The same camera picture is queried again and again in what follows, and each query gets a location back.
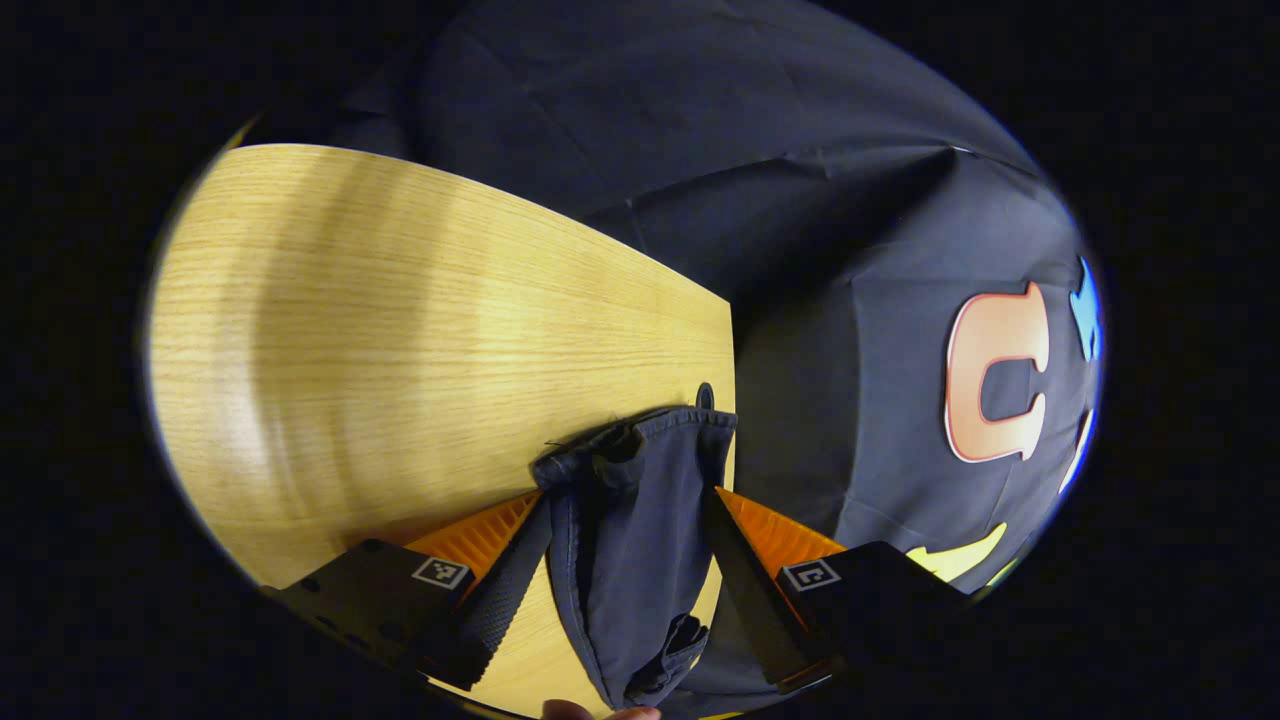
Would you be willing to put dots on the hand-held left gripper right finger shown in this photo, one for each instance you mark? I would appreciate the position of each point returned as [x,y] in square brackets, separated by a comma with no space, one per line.
[755,610]

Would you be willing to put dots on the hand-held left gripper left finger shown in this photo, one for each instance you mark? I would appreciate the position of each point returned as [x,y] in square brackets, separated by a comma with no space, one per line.
[495,610]

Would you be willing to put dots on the black jeans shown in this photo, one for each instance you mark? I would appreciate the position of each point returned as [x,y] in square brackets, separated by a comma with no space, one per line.
[635,540]

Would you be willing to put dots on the black table grommet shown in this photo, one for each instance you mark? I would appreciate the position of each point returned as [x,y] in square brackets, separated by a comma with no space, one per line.
[705,394]

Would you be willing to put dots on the black backdrop cloth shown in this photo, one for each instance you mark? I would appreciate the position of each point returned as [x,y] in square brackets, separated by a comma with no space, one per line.
[830,300]

